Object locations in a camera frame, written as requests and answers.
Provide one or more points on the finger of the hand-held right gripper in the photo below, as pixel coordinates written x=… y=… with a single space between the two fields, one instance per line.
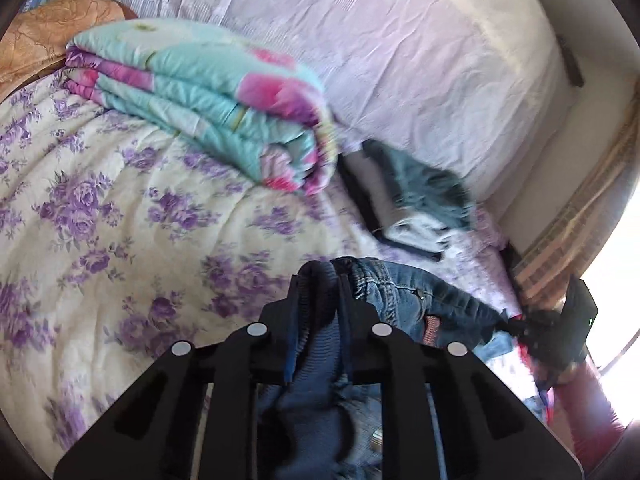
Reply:
x=517 y=327

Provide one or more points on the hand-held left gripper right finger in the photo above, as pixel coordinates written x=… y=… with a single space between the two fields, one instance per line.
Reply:
x=347 y=320

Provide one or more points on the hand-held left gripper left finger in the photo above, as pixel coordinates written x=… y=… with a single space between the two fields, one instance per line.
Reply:
x=294 y=320

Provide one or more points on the blue denim pants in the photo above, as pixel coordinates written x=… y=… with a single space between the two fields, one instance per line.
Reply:
x=400 y=305

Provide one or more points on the person's right forearm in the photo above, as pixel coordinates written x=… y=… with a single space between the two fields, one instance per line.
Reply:
x=592 y=405

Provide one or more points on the folded teal pants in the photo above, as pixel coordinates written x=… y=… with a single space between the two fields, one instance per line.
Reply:
x=425 y=185

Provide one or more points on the red and blue cloth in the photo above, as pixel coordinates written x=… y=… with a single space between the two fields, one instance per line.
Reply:
x=530 y=375

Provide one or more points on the bright window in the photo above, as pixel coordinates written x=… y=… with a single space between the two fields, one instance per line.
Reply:
x=617 y=280

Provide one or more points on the beige striped curtain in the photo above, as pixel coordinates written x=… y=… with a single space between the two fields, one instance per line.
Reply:
x=575 y=230

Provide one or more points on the folded grey garment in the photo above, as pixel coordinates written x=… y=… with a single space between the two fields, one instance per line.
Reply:
x=390 y=200

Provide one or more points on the purple floral bedspread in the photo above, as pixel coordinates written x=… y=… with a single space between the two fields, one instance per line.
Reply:
x=125 y=220

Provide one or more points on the teal pink floral folded quilt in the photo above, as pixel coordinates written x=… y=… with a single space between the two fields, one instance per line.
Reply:
x=200 y=95

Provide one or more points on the dark wooden bar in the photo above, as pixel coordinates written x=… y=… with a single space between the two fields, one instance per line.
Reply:
x=571 y=62

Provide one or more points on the white lace bed cover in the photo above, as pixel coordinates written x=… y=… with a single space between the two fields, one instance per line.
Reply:
x=390 y=45

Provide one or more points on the brown patterned pillow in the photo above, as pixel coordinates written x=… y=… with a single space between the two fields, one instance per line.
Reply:
x=45 y=35

